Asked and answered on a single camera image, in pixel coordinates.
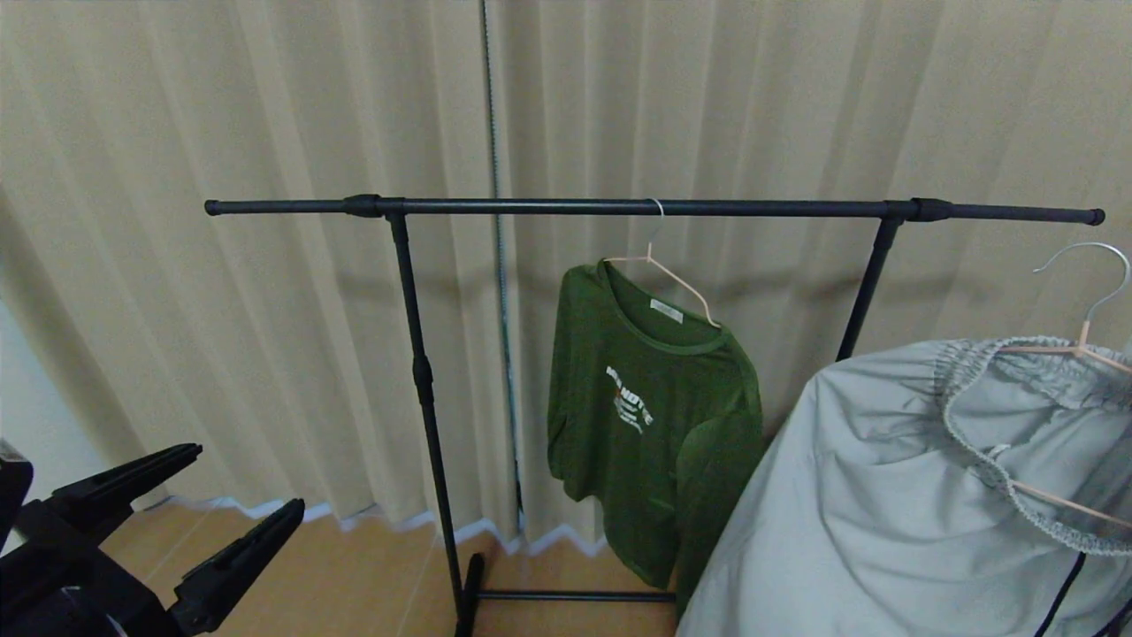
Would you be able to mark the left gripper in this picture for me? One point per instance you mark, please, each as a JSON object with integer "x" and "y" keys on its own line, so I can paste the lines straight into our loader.
{"x": 53, "y": 584}

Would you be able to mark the black clothes rack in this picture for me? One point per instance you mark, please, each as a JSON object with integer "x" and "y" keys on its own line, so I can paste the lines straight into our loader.
{"x": 531, "y": 207}

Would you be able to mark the beige curtain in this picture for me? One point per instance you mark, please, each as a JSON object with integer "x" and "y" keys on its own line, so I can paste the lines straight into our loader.
{"x": 221, "y": 88}

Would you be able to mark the pink clothes hanger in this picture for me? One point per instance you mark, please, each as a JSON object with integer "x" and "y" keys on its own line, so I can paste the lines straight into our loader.
{"x": 676, "y": 276}
{"x": 1083, "y": 332}

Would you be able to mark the pale grey shorts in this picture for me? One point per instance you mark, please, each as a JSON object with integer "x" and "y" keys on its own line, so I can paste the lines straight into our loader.
{"x": 840, "y": 513}

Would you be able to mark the green printed sleeveless shirt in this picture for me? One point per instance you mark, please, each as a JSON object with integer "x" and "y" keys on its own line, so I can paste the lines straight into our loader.
{"x": 637, "y": 460}

